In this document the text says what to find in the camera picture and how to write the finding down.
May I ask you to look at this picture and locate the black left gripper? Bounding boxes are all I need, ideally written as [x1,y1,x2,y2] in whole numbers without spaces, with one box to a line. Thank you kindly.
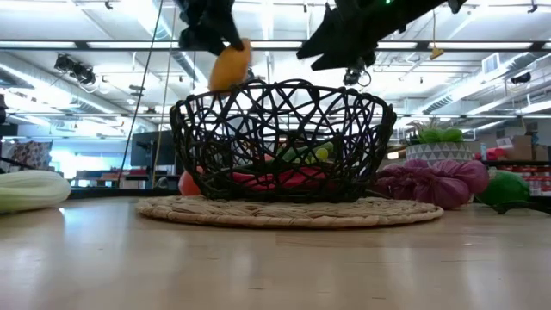
[174,0,245,56]

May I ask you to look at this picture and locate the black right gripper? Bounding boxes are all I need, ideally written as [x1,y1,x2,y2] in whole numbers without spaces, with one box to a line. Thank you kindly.
[295,0,414,71]

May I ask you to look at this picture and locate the yellow mango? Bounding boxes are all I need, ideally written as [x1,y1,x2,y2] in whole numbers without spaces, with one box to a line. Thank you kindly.
[207,38,254,94]

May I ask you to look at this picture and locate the dark green cucumber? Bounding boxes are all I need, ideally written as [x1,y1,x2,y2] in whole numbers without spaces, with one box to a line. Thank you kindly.
[234,141,335,171]

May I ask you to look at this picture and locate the lumpy orange-red round fruit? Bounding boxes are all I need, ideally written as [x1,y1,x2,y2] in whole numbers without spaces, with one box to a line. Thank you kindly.
[177,165,203,198]

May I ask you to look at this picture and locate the purple grapes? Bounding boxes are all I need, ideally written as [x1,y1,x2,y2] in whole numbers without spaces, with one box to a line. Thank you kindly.
[372,158,491,211]

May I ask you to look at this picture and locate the green bell pepper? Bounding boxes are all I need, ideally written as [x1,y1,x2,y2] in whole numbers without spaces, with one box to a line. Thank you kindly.
[475,169,532,208]

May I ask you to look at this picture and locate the green and white leek bunch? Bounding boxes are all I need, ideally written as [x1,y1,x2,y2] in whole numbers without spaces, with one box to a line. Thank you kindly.
[0,169,72,214]

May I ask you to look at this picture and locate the black computer monitor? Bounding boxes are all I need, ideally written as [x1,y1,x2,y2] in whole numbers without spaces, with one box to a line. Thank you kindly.
[130,130,176,168]

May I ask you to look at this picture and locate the red bell pepper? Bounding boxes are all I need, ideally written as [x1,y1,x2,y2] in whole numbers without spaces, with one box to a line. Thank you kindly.
[230,165,332,193]

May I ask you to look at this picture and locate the black ceiling equipment cluster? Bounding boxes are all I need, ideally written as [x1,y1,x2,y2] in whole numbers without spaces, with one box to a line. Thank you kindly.
[53,53,98,86]

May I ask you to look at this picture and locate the succulent in patterned white pot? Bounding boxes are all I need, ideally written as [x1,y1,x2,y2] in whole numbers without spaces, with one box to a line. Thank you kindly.
[404,118,474,167]

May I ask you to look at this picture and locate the white air vent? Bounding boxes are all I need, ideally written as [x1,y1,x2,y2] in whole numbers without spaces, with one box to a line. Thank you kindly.
[480,52,502,76]

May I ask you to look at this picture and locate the round woven straw placemat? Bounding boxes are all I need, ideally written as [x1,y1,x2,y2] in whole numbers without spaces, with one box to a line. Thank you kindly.
[135,194,445,229]

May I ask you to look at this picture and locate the red object on shelf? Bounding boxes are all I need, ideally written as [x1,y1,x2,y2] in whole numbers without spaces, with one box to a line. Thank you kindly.
[474,147,508,162]

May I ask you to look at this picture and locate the cardboard box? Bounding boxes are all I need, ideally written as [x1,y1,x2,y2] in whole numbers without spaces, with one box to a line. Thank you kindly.
[510,134,537,162]

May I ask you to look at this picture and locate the floral patterned cushion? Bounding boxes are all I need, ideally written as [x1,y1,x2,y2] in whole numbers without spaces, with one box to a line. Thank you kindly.
[0,139,53,171]

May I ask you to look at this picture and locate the shelf with red containers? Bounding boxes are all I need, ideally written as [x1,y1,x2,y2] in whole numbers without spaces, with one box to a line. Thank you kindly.
[481,161,551,197]

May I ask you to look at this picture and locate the black ceiling camera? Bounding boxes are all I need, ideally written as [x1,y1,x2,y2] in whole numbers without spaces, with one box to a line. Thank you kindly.
[343,55,372,87]

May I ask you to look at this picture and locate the yellow hanging tag on cord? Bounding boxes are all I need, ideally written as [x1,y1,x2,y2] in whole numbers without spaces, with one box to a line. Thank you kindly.
[429,8,445,61]

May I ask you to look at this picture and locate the black hanging cable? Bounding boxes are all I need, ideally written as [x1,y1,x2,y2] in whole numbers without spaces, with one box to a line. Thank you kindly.
[116,0,165,187]

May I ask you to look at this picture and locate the black wire basket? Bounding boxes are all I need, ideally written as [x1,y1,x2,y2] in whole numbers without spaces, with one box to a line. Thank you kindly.
[169,78,398,204]

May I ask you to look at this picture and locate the black aluminium table frame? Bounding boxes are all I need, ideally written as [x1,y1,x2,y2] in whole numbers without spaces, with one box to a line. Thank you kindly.
[68,187,551,215]

